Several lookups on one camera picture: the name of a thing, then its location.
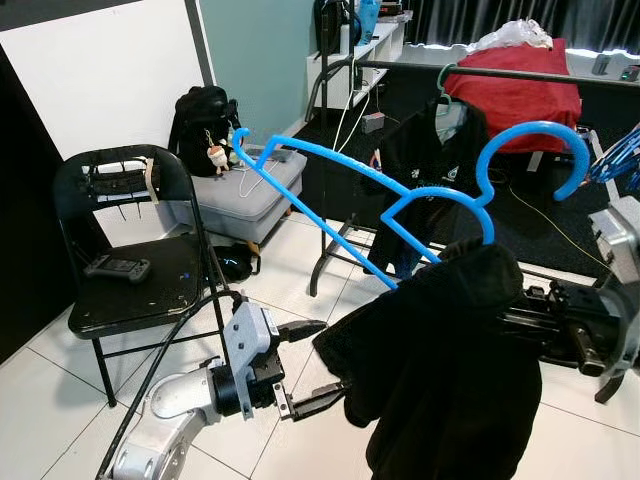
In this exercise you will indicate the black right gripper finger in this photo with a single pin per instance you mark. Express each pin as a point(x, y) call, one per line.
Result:
point(530, 340)
point(525, 315)

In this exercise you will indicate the grey box with red button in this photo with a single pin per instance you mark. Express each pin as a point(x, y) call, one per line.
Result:
point(374, 122)

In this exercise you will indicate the black door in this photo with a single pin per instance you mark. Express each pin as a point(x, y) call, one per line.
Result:
point(25, 200)

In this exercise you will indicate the black game controller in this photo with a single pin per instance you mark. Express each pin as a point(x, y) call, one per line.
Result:
point(118, 268)

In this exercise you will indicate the black printed shirt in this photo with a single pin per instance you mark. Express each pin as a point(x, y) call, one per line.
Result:
point(420, 170)

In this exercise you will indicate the black folding chair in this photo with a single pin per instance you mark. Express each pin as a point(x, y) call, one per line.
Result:
point(140, 300)

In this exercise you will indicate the black white clip hanger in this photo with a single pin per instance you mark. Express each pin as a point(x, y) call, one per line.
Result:
point(120, 178)

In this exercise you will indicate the white shelf unit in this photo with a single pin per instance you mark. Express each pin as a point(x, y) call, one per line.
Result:
point(370, 60)

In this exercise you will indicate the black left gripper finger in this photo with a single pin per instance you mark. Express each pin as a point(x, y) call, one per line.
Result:
point(300, 331)
point(318, 400)

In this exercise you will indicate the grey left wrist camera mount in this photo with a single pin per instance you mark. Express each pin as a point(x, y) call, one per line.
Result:
point(250, 345)

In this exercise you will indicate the dark curtain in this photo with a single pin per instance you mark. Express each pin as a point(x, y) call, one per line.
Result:
point(560, 20)

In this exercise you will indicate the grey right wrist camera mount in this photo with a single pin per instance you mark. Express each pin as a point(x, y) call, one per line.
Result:
point(615, 240)

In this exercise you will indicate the black bag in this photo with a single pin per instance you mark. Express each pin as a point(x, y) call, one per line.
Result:
point(238, 262)

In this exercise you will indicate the grey storage ottoman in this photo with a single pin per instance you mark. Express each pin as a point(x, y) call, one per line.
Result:
point(240, 205)

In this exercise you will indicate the green plastic hanger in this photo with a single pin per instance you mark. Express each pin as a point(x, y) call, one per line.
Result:
point(440, 82)

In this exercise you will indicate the clear plastic bag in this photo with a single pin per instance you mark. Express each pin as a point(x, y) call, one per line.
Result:
point(510, 35)

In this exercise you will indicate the black garment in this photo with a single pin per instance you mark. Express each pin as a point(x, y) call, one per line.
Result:
point(440, 370)

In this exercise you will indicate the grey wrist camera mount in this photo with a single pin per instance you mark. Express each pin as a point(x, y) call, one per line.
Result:
point(615, 240)
point(250, 345)

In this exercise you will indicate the red cloth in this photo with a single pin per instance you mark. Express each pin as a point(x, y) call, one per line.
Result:
point(520, 90)

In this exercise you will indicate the black metal clothes rack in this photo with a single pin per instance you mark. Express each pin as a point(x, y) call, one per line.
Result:
point(500, 73)

